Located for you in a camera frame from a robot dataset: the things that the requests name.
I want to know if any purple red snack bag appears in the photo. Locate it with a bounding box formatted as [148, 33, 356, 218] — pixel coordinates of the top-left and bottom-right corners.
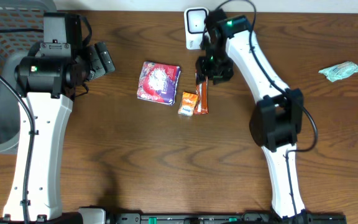
[137, 62, 181, 106]

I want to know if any black camera cable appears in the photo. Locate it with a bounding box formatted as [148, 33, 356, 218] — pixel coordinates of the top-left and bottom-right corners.
[216, 0, 319, 218]
[0, 27, 45, 224]

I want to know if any mint green snack packet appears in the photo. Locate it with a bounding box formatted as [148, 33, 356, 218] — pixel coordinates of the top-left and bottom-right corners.
[318, 61, 358, 82]

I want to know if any black right camera cable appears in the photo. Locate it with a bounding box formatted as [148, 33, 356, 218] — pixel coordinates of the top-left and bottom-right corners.
[216, 0, 319, 218]

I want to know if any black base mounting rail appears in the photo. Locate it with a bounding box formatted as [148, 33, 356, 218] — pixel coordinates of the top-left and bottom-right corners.
[106, 212, 347, 224]

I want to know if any black left camera cable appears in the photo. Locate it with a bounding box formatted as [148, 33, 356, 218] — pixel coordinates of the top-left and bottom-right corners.
[0, 27, 45, 224]

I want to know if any grey plastic mesh basket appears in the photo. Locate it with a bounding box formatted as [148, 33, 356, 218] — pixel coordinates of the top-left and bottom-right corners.
[0, 0, 57, 154]

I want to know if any small orange tissue pack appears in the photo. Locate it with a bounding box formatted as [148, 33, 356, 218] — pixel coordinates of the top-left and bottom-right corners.
[178, 92, 198, 116]

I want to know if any orange brown snack bar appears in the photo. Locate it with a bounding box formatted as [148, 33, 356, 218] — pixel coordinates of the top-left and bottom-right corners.
[193, 79, 209, 114]

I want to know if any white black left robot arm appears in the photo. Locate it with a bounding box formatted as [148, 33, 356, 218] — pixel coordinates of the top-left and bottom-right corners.
[0, 12, 115, 223]

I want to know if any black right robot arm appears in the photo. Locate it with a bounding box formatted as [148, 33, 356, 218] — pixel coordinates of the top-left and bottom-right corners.
[196, 9, 305, 220]

